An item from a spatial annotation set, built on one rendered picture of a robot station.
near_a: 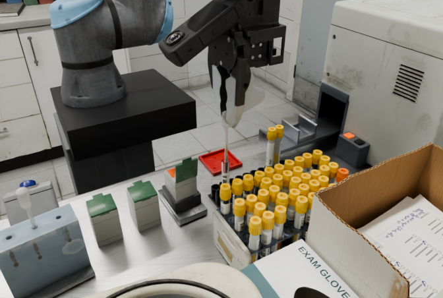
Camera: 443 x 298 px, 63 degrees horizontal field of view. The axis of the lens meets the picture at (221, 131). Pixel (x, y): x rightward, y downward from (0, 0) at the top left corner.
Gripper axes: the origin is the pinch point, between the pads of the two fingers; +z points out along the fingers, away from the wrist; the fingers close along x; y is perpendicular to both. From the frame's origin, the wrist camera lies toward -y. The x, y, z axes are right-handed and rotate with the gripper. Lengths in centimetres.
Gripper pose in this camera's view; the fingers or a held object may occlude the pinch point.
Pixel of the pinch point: (226, 119)
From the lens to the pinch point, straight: 54.3
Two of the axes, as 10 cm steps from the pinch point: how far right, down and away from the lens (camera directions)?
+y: 8.7, -2.6, 4.3
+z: 0.0, 8.6, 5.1
